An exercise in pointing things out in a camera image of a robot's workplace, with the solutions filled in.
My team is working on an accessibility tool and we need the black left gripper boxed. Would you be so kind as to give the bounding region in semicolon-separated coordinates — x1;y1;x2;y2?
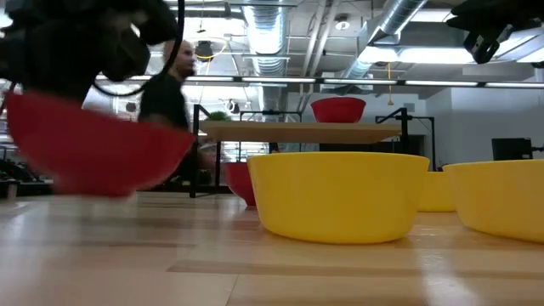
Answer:
0;19;152;102

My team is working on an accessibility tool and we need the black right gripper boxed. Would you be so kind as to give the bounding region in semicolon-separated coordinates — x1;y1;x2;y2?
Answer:
445;0;544;65

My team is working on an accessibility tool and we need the red floral mini bowl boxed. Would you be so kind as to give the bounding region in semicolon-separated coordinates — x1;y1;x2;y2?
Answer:
310;97;367;124
3;91;196;200
223;161;258;207

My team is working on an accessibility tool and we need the yellow mini bowl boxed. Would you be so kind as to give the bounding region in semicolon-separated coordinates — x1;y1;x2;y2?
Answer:
246;151;431;246
418;169;458;213
442;159;544;244

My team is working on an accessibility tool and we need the person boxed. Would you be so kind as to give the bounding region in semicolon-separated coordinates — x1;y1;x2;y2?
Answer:
138;39;201;133

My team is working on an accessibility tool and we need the black monitor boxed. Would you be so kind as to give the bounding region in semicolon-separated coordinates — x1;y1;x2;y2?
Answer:
491;138;534;162

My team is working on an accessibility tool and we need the black hanging ceiling lamp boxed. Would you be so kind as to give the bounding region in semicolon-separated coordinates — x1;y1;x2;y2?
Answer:
194;40;215;63

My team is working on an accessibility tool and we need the ceiling light strip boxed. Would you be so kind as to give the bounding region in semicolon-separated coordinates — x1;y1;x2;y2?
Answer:
95;75;544;88

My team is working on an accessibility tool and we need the wooden shelf with black legs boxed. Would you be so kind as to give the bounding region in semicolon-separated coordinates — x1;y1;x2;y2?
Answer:
189;104;437;200

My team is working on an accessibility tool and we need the silver ventilation duct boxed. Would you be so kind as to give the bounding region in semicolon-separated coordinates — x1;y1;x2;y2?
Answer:
339;0;428;80
241;0;291;112

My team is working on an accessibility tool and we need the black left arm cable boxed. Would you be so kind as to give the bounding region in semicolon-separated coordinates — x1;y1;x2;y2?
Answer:
92;0;186;98

